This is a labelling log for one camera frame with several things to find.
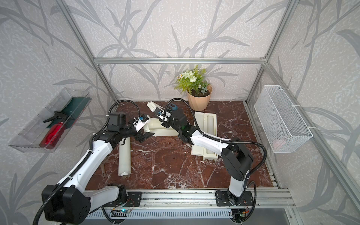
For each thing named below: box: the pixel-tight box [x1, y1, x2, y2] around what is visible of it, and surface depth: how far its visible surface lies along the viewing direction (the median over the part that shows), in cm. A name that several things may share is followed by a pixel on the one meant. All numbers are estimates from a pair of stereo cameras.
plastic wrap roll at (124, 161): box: [118, 136, 132, 178], surface depth 84 cm
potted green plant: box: [173, 65, 213, 112], surface depth 103 cm
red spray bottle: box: [39, 121, 66, 150], surface depth 60 cm
